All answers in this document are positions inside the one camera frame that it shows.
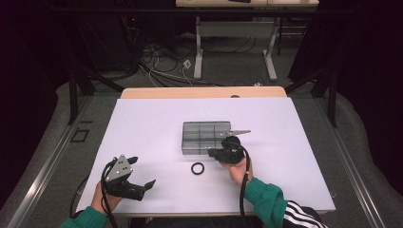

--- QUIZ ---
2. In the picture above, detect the aluminium floor rail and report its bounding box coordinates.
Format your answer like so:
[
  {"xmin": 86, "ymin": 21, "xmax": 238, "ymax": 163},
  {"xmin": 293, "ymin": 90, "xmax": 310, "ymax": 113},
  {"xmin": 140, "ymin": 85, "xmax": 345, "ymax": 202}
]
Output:
[
  {"xmin": 315, "ymin": 98, "xmax": 386, "ymax": 228},
  {"xmin": 6, "ymin": 94, "xmax": 93, "ymax": 228}
]

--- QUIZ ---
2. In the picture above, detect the tangle of floor cables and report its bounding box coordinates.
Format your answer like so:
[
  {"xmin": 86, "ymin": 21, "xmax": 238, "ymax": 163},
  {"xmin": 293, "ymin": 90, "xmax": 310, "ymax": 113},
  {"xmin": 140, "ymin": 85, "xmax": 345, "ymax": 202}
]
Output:
[{"xmin": 126, "ymin": 28, "xmax": 222, "ymax": 88}]

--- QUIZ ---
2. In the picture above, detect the black metal stand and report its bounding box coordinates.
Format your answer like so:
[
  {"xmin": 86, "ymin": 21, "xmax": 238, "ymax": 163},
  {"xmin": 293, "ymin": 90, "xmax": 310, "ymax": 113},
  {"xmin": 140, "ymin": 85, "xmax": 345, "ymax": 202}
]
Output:
[
  {"xmin": 284, "ymin": 67, "xmax": 338, "ymax": 127},
  {"xmin": 67, "ymin": 67, "xmax": 125, "ymax": 126}
]

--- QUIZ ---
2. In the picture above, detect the person's left hand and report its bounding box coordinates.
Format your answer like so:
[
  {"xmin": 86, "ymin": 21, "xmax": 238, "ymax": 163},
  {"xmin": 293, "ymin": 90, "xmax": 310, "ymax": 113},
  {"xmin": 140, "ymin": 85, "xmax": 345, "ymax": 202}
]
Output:
[{"xmin": 91, "ymin": 183, "xmax": 123, "ymax": 217}]

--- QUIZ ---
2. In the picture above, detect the clear plastic compartment box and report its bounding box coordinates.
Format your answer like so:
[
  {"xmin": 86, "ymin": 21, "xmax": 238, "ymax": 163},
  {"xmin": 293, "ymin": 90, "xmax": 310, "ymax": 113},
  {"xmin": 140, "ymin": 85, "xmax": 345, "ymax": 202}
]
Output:
[{"xmin": 181, "ymin": 121, "xmax": 232, "ymax": 156}]

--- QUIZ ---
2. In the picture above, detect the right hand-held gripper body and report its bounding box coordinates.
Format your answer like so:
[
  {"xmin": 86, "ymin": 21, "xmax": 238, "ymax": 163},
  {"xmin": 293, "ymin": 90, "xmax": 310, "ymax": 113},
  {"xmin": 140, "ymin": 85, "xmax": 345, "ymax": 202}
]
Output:
[{"xmin": 217, "ymin": 128, "xmax": 251, "ymax": 164}]

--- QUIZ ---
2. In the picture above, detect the black rubber ring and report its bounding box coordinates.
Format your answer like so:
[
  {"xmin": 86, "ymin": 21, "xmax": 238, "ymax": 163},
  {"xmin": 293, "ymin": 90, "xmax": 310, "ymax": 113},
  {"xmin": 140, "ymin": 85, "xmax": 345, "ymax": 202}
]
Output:
[{"xmin": 190, "ymin": 161, "xmax": 205, "ymax": 176}]

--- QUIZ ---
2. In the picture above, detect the white table mat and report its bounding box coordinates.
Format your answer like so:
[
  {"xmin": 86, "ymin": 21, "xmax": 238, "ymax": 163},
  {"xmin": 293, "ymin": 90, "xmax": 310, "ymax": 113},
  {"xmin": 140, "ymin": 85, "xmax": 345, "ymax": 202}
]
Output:
[{"xmin": 75, "ymin": 96, "xmax": 336, "ymax": 217}]

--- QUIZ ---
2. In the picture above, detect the hand-held gripper cable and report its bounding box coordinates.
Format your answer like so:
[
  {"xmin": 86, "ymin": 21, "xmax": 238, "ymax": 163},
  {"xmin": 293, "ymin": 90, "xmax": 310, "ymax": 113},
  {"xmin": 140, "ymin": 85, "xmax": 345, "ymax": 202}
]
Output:
[
  {"xmin": 100, "ymin": 158, "xmax": 119, "ymax": 228},
  {"xmin": 226, "ymin": 142, "xmax": 252, "ymax": 219}
]

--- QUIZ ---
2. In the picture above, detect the white desk with metal legs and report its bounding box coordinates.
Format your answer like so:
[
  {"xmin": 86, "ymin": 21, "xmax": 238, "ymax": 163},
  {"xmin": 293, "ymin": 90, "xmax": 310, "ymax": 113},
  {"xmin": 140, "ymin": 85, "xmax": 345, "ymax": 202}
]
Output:
[{"xmin": 175, "ymin": 0, "xmax": 320, "ymax": 82}]

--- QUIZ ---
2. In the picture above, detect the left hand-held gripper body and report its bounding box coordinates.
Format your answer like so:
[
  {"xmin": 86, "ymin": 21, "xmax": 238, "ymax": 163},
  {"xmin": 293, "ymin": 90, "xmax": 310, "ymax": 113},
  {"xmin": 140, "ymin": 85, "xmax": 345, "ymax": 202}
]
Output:
[{"xmin": 104, "ymin": 155, "xmax": 146, "ymax": 201}]

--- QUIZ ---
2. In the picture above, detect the dark curtain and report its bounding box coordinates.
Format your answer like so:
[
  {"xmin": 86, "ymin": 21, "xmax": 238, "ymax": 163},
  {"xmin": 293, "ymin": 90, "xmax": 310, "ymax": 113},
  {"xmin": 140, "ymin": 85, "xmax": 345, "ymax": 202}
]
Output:
[
  {"xmin": 0, "ymin": 0, "xmax": 77, "ymax": 203},
  {"xmin": 288, "ymin": 0, "xmax": 403, "ymax": 200}
]

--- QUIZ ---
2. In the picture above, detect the person's right hand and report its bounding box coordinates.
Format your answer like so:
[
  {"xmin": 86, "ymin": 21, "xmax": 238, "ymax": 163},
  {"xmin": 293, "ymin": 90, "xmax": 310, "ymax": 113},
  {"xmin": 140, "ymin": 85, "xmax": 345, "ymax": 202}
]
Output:
[{"xmin": 221, "ymin": 156, "xmax": 255, "ymax": 187}]

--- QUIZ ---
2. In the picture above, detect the left hand-held gripper cable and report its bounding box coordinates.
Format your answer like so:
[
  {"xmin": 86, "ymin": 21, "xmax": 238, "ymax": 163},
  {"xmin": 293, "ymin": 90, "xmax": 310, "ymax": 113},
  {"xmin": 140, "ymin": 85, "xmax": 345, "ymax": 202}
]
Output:
[{"xmin": 100, "ymin": 158, "xmax": 119, "ymax": 228}]

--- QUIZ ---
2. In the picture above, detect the right hand-held gripper cable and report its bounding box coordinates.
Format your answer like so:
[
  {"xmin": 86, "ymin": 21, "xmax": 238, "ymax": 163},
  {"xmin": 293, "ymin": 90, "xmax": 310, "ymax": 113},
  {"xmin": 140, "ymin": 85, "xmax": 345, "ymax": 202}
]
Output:
[{"xmin": 226, "ymin": 142, "xmax": 252, "ymax": 219}]

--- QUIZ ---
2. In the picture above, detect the light wooden table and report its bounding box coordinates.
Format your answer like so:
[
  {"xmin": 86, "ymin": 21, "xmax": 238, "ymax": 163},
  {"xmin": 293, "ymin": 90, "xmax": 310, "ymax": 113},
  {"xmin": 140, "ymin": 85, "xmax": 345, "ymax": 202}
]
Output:
[{"xmin": 120, "ymin": 85, "xmax": 288, "ymax": 100}]

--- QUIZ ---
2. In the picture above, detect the black cable loop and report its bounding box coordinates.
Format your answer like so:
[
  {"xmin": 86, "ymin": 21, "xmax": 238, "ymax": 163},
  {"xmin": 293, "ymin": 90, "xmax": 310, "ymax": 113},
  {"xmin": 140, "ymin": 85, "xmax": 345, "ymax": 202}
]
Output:
[{"xmin": 69, "ymin": 175, "xmax": 89, "ymax": 219}]

